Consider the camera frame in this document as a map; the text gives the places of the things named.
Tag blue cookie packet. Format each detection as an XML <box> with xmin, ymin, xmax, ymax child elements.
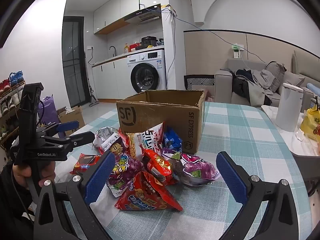
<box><xmin>162</xmin><ymin>126</ymin><xmax>183</xmax><ymax>153</ymax></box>

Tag dark purple yellow snack packet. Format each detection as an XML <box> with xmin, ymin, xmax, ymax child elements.
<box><xmin>109</xmin><ymin>141</ymin><xmax>127</xmax><ymax>159</ymax></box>

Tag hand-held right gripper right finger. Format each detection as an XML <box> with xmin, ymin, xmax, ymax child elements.
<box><xmin>215</xmin><ymin>151</ymin><xmax>299</xmax><ymax>240</ymax></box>

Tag grey sofa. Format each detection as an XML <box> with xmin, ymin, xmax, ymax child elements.
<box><xmin>214</xmin><ymin>50</ymin><xmax>320</xmax><ymax>113</ymax></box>

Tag grey pillow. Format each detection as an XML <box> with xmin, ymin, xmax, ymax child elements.
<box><xmin>265</xmin><ymin>61</ymin><xmax>287</xmax><ymax>93</ymax></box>

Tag red cookie packet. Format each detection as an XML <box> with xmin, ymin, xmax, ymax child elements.
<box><xmin>70</xmin><ymin>153</ymin><xmax>103</xmax><ymax>175</ymax></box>

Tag black rice cooker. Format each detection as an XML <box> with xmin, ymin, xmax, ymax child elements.
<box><xmin>141</xmin><ymin>36</ymin><xmax>157</xmax><ymax>48</ymax></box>

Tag purple plastic bag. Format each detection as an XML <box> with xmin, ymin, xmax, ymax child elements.
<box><xmin>37</xmin><ymin>95</ymin><xmax>60</xmax><ymax>128</ymax></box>

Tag cardboard box with black logo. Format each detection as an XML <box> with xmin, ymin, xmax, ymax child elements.
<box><xmin>116</xmin><ymin>89</ymin><xmax>205</xmax><ymax>155</ymax></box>

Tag black jacket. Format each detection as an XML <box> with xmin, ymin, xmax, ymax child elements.
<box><xmin>231</xmin><ymin>69</ymin><xmax>272</xmax><ymax>105</ymax></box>

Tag white washing machine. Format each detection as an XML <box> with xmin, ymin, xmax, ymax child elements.
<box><xmin>127</xmin><ymin>49</ymin><xmax>167</xmax><ymax>93</ymax></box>

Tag black white patterned basket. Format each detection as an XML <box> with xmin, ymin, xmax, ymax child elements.
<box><xmin>184</xmin><ymin>74</ymin><xmax>215</xmax><ymax>90</ymax></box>

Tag wooden shoe rack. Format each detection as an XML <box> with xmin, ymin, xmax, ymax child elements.
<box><xmin>0</xmin><ymin>80</ymin><xmax>27</xmax><ymax>145</ymax></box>

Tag white cylindrical bin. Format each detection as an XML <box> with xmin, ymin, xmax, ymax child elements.
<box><xmin>276</xmin><ymin>82</ymin><xmax>304</xmax><ymax>132</ymax></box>

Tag purple candy packet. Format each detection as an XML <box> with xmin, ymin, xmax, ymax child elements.
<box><xmin>106</xmin><ymin>152</ymin><xmax>144</xmax><ymax>198</ymax></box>

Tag purple chip packet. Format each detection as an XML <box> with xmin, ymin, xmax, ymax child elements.
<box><xmin>175</xmin><ymin>152</ymin><xmax>220</xmax><ymax>187</ymax></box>

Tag person's left hand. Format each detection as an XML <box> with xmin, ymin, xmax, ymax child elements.
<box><xmin>12</xmin><ymin>160</ymin><xmax>57</xmax><ymax>188</ymax></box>

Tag grey hooded jacket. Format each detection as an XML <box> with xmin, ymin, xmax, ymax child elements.
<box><xmin>246</xmin><ymin>69</ymin><xmax>278</xmax><ymax>107</ymax></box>

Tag yellow plastic bag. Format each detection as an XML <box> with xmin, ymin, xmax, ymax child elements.
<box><xmin>300</xmin><ymin>106</ymin><xmax>320</xmax><ymax>143</ymax></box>

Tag white red noodle snack packet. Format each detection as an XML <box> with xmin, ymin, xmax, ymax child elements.
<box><xmin>125</xmin><ymin>121</ymin><xmax>165</xmax><ymax>163</ymax></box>

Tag black glass door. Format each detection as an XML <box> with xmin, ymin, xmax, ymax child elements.
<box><xmin>62</xmin><ymin>16</ymin><xmax>91</xmax><ymax>108</ymax></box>

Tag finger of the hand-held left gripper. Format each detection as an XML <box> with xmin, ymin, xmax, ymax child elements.
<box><xmin>37</xmin><ymin>120</ymin><xmax>80</xmax><ymax>137</ymax></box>
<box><xmin>41</xmin><ymin>131</ymin><xmax>96</xmax><ymax>153</ymax></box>

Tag range hood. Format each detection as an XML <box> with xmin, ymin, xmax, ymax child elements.
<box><xmin>124</xmin><ymin>9</ymin><xmax>162</xmax><ymax>25</ymax></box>

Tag white base cabinets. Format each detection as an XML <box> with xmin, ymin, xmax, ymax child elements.
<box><xmin>91</xmin><ymin>55</ymin><xmax>133</xmax><ymax>100</ymax></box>

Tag silver white snack packet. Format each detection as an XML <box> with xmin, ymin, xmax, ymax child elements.
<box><xmin>93</xmin><ymin>127</ymin><xmax>120</xmax><ymax>153</ymax></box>

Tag white wall cabinets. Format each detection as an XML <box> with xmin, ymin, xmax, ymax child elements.
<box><xmin>93</xmin><ymin>0</ymin><xmax>160</xmax><ymax>35</ymax></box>

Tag small plain cardboard box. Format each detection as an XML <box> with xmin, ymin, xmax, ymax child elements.
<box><xmin>57</xmin><ymin>106</ymin><xmax>85</xmax><ymax>130</ymax></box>

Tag red triangular snack packet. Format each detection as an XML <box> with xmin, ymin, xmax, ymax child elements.
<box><xmin>114</xmin><ymin>171</ymin><xmax>183</xmax><ymax>212</ymax></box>

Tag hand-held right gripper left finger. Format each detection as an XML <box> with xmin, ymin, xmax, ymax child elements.
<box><xmin>34</xmin><ymin>151</ymin><xmax>118</xmax><ymax>240</ymax></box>

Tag white floor mop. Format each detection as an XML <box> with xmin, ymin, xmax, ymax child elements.
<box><xmin>84</xmin><ymin>51</ymin><xmax>99</xmax><ymax>105</ymax></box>

